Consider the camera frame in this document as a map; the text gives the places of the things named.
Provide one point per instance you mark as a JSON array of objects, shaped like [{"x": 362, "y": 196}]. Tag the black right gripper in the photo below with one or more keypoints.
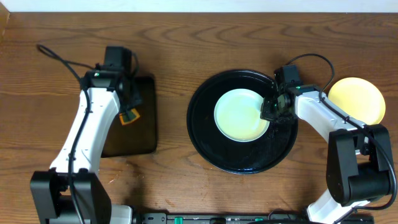
[{"x": 266, "y": 115}]

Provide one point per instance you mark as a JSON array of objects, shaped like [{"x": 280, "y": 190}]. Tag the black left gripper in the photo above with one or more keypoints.
[{"x": 131, "y": 101}]

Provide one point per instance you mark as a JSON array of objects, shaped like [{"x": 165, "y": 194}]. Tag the orange green sponge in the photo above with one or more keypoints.
[{"x": 129, "y": 116}]

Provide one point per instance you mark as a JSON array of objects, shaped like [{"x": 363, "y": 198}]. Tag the pale green plate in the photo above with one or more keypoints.
[{"x": 237, "y": 115}]

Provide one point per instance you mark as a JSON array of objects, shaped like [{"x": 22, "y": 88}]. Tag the yellow plate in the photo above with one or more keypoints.
[{"x": 359, "y": 98}]

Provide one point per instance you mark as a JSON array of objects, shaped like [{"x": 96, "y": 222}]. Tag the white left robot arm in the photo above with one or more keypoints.
[{"x": 70, "y": 191}]

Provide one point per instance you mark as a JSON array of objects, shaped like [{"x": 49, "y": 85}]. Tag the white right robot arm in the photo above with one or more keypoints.
[{"x": 359, "y": 167}]

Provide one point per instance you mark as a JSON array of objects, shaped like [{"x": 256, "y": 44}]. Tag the rectangular black water tray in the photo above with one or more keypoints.
[{"x": 140, "y": 136}]

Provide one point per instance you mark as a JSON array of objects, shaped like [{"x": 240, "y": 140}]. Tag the round black tray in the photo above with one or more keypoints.
[{"x": 224, "y": 153}]

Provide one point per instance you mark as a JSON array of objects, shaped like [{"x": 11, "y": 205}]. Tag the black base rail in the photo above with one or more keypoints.
[{"x": 163, "y": 218}]

